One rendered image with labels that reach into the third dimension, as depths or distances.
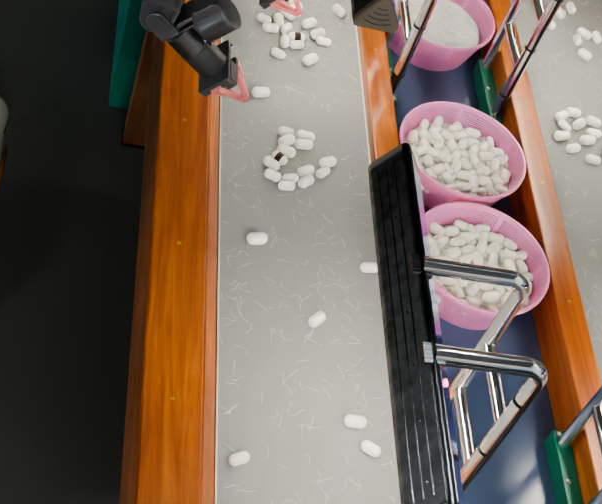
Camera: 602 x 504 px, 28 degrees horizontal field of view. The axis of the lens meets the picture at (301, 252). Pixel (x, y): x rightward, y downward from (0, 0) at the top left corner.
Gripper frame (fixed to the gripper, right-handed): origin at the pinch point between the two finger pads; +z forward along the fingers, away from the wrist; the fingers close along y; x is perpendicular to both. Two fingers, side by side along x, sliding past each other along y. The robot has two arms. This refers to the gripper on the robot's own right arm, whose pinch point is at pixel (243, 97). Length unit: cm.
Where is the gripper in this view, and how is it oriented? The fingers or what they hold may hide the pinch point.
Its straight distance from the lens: 216.6
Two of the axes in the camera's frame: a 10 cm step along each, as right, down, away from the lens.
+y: -0.3, -7.7, 6.4
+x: -8.3, 3.7, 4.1
